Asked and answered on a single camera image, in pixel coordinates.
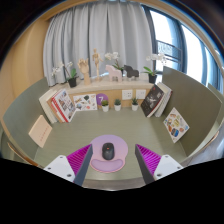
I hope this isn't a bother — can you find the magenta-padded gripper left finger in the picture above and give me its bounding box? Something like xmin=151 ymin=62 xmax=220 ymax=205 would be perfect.
xmin=43 ymin=143 xmax=94 ymax=187

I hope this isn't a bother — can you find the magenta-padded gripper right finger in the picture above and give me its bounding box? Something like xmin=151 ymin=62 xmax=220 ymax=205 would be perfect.
xmin=134 ymin=143 xmax=184 ymax=185

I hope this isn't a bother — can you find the black computer mouse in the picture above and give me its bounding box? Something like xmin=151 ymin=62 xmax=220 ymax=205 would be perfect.
xmin=101 ymin=142 xmax=116 ymax=161

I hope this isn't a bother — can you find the purple mouse pad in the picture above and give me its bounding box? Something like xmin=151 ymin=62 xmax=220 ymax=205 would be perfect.
xmin=89 ymin=134 xmax=129 ymax=174

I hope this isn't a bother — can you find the beige card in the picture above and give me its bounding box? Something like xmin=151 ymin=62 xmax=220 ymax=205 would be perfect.
xmin=28 ymin=114 xmax=53 ymax=149

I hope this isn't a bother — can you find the food sticker sheet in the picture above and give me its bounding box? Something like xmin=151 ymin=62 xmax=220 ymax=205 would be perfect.
xmin=162 ymin=106 xmax=190 ymax=144

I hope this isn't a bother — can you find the brown book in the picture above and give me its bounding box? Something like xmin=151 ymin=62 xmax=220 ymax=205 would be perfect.
xmin=45 ymin=96 xmax=63 ymax=124

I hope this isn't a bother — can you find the white thick book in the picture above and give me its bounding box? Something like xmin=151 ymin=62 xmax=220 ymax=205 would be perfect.
xmin=154 ymin=82 xmax=171 ymax=118

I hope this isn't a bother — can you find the colourful photo magazine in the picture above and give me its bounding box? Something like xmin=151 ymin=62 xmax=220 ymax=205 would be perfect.
xmin=50 ymin=88 xmax=77 ymax=124

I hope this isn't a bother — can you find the large white book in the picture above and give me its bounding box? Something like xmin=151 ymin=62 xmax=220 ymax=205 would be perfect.
xmin=38 ymin=88 xmax=59 ymax=125

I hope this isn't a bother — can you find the small succulent white pot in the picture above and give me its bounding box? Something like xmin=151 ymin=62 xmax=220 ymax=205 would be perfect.
xmin=113 ymin=98 xmax=123 ymax=112
xmin=130 ymin=96 xmax=140 ymax=112
xmin=100 ymin=99 xmax=110 ymax=113

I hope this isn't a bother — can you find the black cover book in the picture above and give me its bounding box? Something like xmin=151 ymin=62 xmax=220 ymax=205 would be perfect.
xmin=140 ymin=84 xmax=165 ymax=118

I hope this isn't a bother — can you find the white book red spine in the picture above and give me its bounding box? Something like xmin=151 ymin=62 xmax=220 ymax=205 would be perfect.
xmin=158 ymin=87 xmax=174 ymax=118

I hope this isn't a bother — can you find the white sticker sheet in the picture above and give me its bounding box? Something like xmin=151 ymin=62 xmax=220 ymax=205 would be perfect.
xmin=72 ymin=93 xmax=99 ymax=112

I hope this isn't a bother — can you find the purple round sign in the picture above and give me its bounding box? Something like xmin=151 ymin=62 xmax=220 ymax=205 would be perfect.
xmin=95 ymin=92 xmax=110 ymax=107

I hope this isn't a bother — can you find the small white orchid black pot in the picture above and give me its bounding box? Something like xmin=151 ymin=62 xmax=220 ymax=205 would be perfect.
xmin=50 ymin=61 xmax=80 ymax=89

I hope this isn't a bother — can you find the large white orchid black pot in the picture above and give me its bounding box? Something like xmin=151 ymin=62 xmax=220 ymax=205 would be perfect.
xmin=141 ymin=52 xmax=168 ymax=84

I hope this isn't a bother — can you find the dark horse figurine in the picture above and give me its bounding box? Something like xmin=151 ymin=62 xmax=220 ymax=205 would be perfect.
xmin=123 ymin=64 xmax=140 ymax=81

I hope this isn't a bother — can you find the wooden hand model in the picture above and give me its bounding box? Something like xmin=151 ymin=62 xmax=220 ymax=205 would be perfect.
xmin=77 ymin=58 xmax=92 ymax=86

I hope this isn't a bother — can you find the pink horse figurine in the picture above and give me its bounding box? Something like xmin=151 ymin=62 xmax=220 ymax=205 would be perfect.
xmin=105 ymin=64 xmax=124 ymax=83

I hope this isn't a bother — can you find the wooden artist mannequin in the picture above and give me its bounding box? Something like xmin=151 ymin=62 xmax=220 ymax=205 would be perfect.
xmin=91 ymin=48 xmax=104 ymax=82

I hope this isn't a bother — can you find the grey curtain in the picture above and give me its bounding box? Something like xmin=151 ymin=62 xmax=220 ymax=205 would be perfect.
xmin=42 ymin=1 xmax=158 ymax=88

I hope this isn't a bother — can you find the white wall socket plate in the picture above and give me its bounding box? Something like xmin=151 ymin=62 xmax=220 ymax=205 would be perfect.
xmin=121 ymin=89 xmax=134 ymax=101
xmin=135 ymin=88 xmax=147 ymax=100

